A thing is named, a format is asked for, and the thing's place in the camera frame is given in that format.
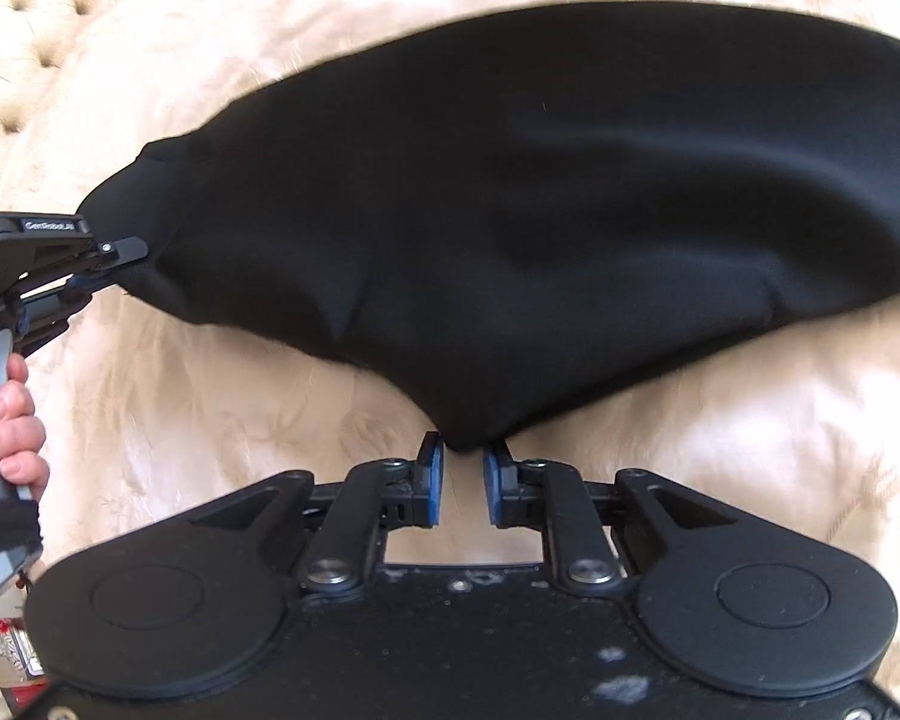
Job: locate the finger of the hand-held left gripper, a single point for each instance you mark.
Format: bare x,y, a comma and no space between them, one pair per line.
124,248
82,283

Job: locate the black pants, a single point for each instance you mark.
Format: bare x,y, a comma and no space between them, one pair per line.
510,225

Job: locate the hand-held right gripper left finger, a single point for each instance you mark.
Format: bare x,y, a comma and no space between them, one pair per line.
435,481

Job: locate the cream satin bedspread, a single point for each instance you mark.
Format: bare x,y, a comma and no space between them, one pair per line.
195,405

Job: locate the cream tufted headboard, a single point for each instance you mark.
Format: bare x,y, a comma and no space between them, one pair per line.
15,52

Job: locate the person's left hand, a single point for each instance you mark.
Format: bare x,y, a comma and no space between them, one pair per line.
11,420

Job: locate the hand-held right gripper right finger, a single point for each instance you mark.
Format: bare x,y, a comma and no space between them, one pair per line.
490,487

